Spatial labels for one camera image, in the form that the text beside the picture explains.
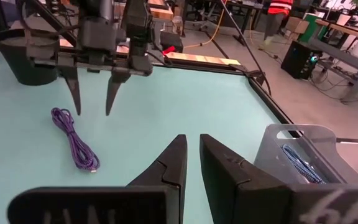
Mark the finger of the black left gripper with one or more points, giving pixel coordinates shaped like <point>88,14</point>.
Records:
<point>113,90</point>
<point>73,87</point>

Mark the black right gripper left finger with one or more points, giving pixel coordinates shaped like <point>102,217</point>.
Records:
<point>166,174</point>

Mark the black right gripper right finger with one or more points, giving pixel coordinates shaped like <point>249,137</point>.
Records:
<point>228,186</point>

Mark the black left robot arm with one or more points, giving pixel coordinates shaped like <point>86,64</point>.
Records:
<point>95,6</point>

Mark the clear plastic bin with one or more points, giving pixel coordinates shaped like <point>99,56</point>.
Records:
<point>272,155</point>

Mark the black plant pot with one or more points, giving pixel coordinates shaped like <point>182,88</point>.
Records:
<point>20,68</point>

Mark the red clip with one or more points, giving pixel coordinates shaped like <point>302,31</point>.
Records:
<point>169,49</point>

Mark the small black box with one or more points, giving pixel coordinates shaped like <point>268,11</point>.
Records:
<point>171,40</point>

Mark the black computer tower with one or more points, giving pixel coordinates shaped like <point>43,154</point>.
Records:
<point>300,59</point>

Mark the grey metal bench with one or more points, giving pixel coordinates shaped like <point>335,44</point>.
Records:
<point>346,59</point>

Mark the brown cardboard box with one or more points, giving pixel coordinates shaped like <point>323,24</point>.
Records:
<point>297,25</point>

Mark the green panel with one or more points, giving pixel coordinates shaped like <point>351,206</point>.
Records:
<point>312,28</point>

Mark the person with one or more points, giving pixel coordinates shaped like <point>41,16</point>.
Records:
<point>278,7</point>

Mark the wooden desk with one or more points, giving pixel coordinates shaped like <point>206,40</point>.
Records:
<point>346,29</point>

